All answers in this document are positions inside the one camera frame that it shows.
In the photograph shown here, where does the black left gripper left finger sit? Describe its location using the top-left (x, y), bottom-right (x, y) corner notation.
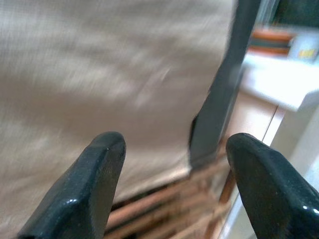
top-left (17, 131), bottom-right (127, 239)

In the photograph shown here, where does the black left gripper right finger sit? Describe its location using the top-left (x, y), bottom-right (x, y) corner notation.
top-left (226, 132), bottom-right (319, 239)

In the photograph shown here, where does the fridge door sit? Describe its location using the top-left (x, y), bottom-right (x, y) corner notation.
top-left (0, 0), bottom-right (239, 239)

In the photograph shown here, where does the beige cabinet side panel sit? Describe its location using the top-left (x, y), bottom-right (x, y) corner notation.
top-left (224, 91), bottom-right (286, 150)

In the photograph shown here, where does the wooden slat pallet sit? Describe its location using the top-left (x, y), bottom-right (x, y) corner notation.
top-left (104, 149), bottom-right (237, 239)

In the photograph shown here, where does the white kitchen counter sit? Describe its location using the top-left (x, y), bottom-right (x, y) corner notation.
top-left (240, 49), bottom-right (319, 113)

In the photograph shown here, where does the white box yellow label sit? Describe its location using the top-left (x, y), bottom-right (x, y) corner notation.
top-left (289, 33), bottom-right (319, 63)

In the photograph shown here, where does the orange striped box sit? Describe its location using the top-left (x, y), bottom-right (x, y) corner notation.
top-left (250, 28), bottom-right (296, 54)

